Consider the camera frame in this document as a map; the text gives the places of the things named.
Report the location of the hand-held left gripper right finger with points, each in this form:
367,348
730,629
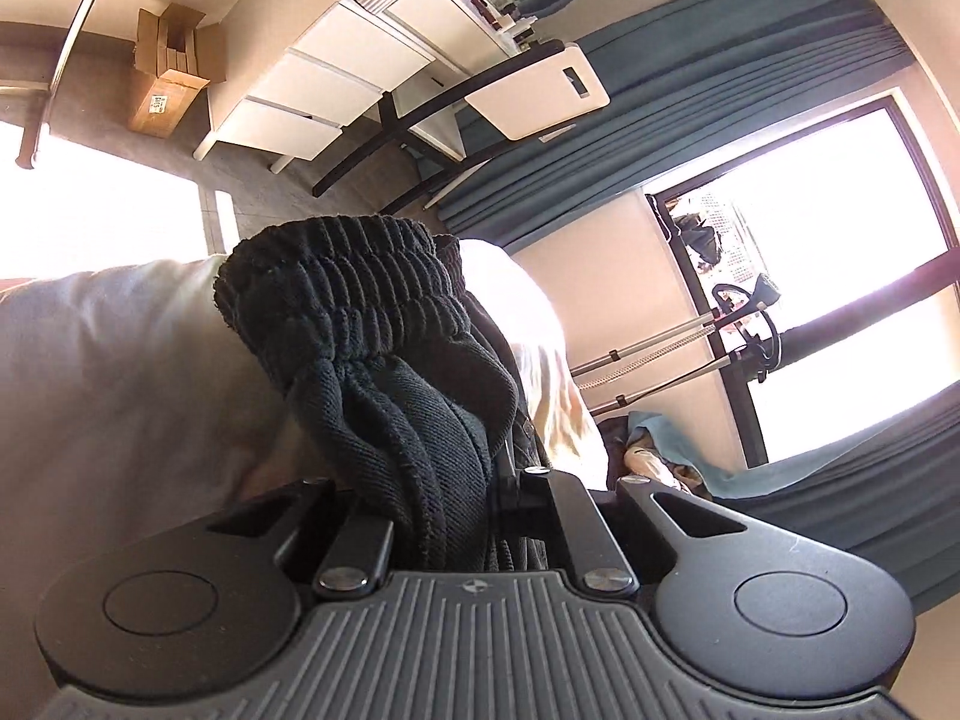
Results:
570,532

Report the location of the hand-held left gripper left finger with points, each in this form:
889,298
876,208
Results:
360,547

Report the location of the black ribbed-hem sweatshirt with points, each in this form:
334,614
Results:
360,330

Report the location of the beige puffer jacket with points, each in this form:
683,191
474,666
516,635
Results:
660,465

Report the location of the light blue cloth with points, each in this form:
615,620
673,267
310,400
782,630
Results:
712,476

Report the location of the pastel printed bed cover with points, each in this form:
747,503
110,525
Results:
112,375

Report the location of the hanging laundry outside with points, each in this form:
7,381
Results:
701,240

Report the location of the dark framed window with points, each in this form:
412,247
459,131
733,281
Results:
825,187

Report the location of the white dresser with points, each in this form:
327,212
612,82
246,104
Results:
315,82

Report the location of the cardboard box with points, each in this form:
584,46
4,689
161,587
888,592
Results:
161,101

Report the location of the group of small cosmetic bottles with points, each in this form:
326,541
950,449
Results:
506,15

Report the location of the white chair with dark frame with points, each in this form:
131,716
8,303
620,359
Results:
532,90

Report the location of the chrome metal rail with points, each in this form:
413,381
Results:
82,11

